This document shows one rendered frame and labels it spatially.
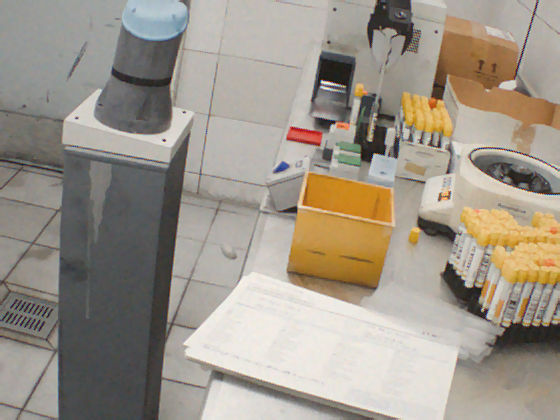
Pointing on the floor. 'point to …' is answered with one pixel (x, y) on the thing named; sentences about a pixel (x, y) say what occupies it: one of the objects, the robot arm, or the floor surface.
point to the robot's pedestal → (115, 281)
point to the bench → (259, 251)
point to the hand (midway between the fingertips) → (382, 68)
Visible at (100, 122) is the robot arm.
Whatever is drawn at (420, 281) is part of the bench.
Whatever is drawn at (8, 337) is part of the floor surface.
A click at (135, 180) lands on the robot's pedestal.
